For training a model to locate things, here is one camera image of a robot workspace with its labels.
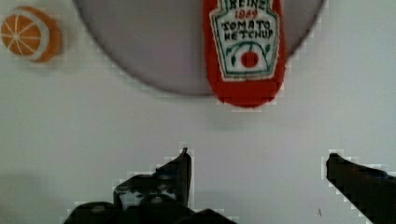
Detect red plush ketchup bottle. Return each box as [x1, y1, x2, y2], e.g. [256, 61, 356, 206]
[203, 0, 287, 108]

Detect grey oval plate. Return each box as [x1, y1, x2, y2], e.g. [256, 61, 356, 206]
[72, 0, 326, 97]

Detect orange slice toy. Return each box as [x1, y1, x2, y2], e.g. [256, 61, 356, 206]
[1, 6, 62, 63]

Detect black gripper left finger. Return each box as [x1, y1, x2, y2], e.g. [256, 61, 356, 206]
[113, 147, 191, 210]

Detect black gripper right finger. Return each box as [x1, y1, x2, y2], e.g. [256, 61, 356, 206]
[326, 153, 396, 224]

